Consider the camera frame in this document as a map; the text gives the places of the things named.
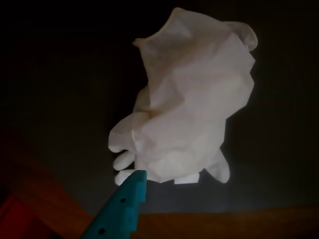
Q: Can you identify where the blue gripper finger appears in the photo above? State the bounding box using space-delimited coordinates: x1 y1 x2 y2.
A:
79 170 148 239

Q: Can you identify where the grey table mat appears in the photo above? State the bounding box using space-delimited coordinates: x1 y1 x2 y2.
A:
0 0 319 215

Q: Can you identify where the white paper tissue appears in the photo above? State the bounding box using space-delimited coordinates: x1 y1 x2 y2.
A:
107 6 259 186

